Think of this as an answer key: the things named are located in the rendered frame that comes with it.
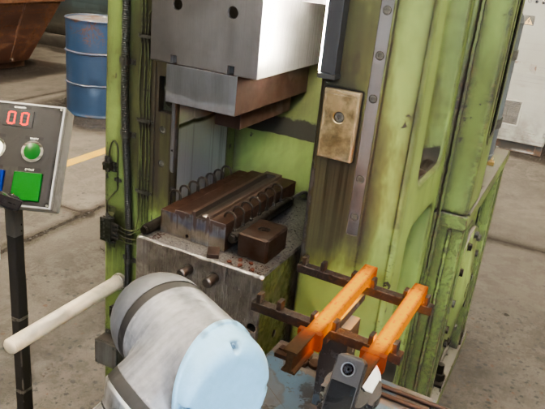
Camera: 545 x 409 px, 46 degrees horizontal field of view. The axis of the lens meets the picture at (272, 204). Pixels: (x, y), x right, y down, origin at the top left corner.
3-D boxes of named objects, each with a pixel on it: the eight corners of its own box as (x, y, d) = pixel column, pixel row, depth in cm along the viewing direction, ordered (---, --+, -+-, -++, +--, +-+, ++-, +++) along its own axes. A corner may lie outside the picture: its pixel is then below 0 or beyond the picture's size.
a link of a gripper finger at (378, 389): (362, 381, 108) (340, 408, 101) (363, 372, 108) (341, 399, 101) (388, 392, 106) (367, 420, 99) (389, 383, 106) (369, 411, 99)
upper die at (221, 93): (234, 117, 152) (238, 76, 148) (165, 101, 159) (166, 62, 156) (306, 92, 187) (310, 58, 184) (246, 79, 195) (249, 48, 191)
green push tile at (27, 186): (37, 202, 167) (42, 173, 168) (9, 199, 167) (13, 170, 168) (40, 203, 169) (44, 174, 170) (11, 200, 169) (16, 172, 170)
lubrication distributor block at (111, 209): (114, 253, 198) (114, 213, 193) (98, 247, 200) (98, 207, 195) (122, 249, 201) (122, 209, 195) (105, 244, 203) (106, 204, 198)
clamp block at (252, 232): (265, 264, 160) (268, 241, 158) (236, 256, 163) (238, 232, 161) (286, 248, 170) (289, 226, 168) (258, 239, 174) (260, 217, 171)
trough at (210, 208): (209, 221, 164) (209, 216, 164) (192, 216, 166) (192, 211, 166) (281, 178, 200) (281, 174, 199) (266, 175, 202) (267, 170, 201)
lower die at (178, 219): (224, 251, 165) (226, 221, 162) (160, 230, 173) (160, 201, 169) (293, 204, 200) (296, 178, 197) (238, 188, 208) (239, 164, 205)
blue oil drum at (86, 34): (100, 122, 591) (100, 23, 559) (52, 110, 613) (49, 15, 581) (139, 111, 641) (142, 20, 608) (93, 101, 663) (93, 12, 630)
